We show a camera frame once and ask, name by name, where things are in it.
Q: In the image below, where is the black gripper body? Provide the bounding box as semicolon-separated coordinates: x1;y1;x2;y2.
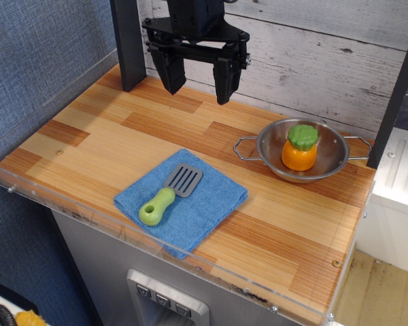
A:
141;1;250;69

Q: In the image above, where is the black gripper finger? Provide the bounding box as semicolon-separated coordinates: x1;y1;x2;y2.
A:
213;58;241;105
149;42;186;94

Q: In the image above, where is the green handled grey spatula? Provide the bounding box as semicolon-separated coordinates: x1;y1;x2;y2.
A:
139;163;203;227

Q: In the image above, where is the blue folded cloth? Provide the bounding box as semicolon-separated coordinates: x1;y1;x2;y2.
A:
114;149;248;259

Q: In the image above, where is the orange toy fruit green top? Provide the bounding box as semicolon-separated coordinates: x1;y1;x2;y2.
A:
282;124;318;172

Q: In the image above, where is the clear acrylic table guard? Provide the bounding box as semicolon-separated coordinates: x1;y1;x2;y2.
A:
0;54;375;325

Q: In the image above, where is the white appliance at right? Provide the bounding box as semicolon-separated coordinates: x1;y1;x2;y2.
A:
356;128;408;271

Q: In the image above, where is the grey cabinet dispenser panel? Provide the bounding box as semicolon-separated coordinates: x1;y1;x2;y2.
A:
126;268;211;325

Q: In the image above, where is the yellow object bottom left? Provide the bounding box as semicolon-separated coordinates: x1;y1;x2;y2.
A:
15;310;47;326

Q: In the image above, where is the black vertical post left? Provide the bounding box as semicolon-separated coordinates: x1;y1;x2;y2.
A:
110;0;147;92

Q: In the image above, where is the black vertical post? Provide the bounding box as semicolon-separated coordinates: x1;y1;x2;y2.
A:
110;0;147;92
367;49;408;169

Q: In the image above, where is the steel bowl with handles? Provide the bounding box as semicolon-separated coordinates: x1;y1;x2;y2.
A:
233;118;373;183

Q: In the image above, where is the black vertical post right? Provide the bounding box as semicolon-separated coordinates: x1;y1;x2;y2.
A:
367;49;408;169

